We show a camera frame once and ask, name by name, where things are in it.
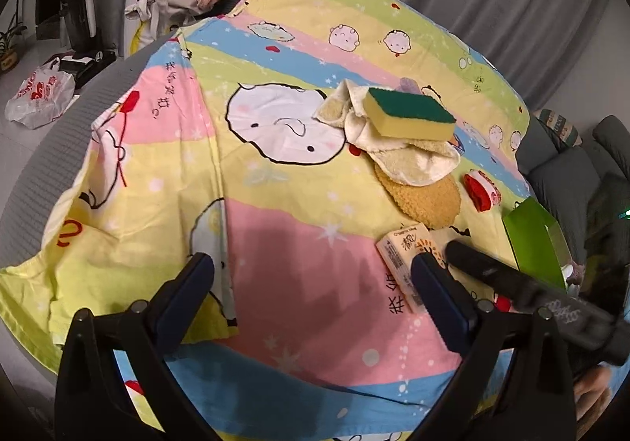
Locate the red white small pack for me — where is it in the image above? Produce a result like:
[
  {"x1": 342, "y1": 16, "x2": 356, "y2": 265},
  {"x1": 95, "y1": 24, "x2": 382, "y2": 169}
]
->
[{"x1": 463, "y1": 169, "x2": 502, "y2": 213}]

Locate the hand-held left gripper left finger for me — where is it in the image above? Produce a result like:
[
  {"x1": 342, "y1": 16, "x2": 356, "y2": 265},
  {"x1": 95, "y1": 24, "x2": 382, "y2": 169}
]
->
[{"x1": 54, "y1": 251, "x2": 222, "y2": 441}]

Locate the yellow fuzzy pad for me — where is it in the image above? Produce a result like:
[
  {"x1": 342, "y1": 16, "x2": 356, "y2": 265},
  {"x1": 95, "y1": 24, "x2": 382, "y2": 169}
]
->
[{"x1": 374, "y1": 160, "x2": 462, "y2": 229}]

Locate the black box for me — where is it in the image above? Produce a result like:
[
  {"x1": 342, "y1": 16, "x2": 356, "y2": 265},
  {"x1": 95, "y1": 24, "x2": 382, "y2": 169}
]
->
[{"x1": 49, "y1": 50, "x2": 119, "y2": 80}]

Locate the yellow green sponge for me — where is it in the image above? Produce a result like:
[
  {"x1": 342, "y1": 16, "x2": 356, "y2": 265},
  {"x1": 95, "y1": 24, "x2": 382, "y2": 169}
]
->
[{"x1": 363, "y1": 87, "x2": 458, "y2": 143}]

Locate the potted plant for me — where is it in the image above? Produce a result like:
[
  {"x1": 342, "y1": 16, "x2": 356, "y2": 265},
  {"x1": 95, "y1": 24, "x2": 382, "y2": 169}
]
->
[{"x1": 0, "y1": 10, "x2": 28, "y2": 72}]

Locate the white red plastic bag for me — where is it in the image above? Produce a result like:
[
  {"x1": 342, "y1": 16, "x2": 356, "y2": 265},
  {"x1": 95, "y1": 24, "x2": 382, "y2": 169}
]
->
[{"x1": 4, "y1": 59, "x2": 77, "y2": 129}]

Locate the beige tissue pack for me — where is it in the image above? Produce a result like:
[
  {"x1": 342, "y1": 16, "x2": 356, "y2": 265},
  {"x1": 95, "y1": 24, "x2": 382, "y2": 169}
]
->
[{"x1": 375, "y1": 222, "x2": 446, "y2": 315}]

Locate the cartoon printed blanket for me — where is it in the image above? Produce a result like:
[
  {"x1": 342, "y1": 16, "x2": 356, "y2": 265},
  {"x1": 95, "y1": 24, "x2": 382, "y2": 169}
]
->
[{"x1": 0, "y1": 0, "x2": 535, "y2": 441}]

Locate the patterned pillow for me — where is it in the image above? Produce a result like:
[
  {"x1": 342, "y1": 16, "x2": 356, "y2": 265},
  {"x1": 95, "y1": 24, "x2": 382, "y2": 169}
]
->
[{"x1": 534, "y1": 109, "x2": 584, "y2": 149}]

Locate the person's right hand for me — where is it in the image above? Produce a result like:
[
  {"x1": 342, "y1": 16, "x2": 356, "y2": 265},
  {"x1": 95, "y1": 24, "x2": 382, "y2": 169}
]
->
[{"x1": 573, "y1": 365, "x2": 616, "y2": 427}]

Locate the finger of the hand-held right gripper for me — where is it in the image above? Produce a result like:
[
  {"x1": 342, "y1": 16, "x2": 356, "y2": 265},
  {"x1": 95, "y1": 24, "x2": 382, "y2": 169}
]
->
[{"x1": 445, "y1": 241, "x2": 548, "y2": 313}]

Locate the black monitor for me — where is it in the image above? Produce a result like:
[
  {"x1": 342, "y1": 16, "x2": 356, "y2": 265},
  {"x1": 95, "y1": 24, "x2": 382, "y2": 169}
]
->
[{"x1": 37, "y1": 0, "x2": 99, "y2": 53}]

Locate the green box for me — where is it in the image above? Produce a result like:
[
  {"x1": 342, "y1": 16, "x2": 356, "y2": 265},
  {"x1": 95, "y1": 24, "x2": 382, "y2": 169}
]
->
[{"x1": 502, "y1": 199, "x2": 574, "y2": 289}]

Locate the cream fleece cloth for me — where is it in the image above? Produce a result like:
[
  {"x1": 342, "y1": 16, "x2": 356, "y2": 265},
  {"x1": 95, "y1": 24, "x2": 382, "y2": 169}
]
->
[{"x1": 313, "y1": 79, "x2": 461, "y2": 187}]

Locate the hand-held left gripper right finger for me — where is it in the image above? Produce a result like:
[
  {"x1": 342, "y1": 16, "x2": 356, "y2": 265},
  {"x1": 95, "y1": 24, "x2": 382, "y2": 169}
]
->
[{"x1": 408, "y1": 254, "x2": 576, "y2": 441}]

